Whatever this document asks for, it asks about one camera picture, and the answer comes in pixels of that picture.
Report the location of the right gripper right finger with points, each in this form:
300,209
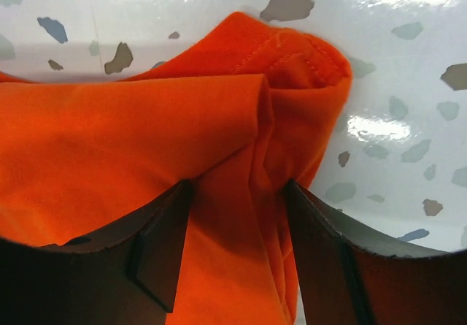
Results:
349,273

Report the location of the orange t shirt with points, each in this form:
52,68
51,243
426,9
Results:
240,113

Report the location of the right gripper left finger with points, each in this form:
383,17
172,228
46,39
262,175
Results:
123,273

